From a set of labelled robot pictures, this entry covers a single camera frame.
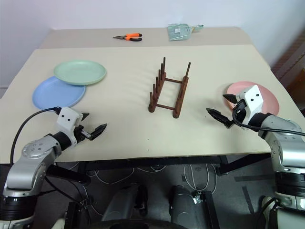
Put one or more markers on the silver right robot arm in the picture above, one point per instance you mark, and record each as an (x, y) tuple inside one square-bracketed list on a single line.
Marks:
[(283, 138)]

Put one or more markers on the grey robot leg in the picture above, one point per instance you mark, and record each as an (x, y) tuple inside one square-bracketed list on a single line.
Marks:
[(124, 202), (183, 202)]

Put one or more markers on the grey left robot leg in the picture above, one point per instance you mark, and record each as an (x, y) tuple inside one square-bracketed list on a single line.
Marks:
[(124, 202)]

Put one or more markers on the green plate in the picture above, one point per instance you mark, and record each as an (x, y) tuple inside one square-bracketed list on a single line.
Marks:
[(79, 72)]

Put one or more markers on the black table frame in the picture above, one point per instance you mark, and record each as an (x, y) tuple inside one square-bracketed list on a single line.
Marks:
[(143, 162)]

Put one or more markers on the blue plate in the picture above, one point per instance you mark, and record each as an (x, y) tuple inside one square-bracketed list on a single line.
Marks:
[(54, 95)]

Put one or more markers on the brown wooden furniture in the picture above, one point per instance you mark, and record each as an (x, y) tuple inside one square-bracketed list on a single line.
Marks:
[(291, 62)]

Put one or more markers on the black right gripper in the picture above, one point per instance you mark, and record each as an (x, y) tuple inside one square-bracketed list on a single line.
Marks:
[(240, 112)]

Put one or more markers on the brown wooden dish rack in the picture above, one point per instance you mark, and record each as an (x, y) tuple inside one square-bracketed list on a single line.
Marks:
[(166, 95)]

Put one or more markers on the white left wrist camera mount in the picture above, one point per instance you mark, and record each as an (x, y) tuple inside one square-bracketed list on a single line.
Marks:
[(68, 119)]

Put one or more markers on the grey right robot leg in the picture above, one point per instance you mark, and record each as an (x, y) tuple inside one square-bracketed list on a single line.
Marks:
[(183, 202)]

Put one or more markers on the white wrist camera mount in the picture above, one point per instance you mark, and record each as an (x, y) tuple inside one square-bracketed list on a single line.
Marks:
[(68, 119), (252, 99)]

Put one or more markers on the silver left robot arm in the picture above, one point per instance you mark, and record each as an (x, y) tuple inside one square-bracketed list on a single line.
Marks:
[(31, 152)]

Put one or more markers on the dark rounded robot waist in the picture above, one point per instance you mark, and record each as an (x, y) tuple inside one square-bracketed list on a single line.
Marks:
[(140, 223)]

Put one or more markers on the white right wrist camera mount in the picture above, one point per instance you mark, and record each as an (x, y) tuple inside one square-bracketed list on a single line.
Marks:
[(252, 99)]

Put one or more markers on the red plate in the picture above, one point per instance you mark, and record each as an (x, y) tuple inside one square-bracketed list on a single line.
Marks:
[(269, 97)]

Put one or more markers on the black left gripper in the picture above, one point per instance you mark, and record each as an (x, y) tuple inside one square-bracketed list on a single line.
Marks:
[(82, 135)]

